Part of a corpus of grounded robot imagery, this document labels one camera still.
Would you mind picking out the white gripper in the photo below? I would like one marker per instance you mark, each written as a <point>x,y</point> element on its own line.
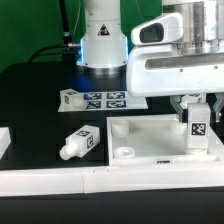
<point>159,71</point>

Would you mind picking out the white square tabletop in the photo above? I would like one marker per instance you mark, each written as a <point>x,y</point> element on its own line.
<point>154,139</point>

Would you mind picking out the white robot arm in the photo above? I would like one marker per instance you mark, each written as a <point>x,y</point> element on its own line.
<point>179,53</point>

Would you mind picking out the marker sheet with tags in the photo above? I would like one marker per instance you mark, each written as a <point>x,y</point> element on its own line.
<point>113,100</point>

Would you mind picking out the white obstacle fence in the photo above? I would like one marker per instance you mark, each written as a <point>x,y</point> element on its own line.
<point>30,164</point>

